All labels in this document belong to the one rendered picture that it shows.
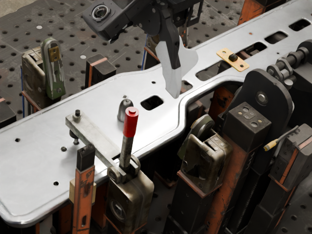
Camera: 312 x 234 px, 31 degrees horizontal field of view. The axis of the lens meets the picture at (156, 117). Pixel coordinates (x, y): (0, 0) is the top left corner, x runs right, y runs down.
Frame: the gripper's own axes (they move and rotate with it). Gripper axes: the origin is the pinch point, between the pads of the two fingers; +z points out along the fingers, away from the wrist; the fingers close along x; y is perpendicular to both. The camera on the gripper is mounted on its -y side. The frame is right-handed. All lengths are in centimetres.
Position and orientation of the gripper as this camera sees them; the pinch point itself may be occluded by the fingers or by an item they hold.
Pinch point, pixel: (138, 72)
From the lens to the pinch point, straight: 83.2
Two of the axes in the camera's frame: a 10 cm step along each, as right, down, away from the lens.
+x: -6.6, -6.0, 4.6
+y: 7.4, -4.1, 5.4
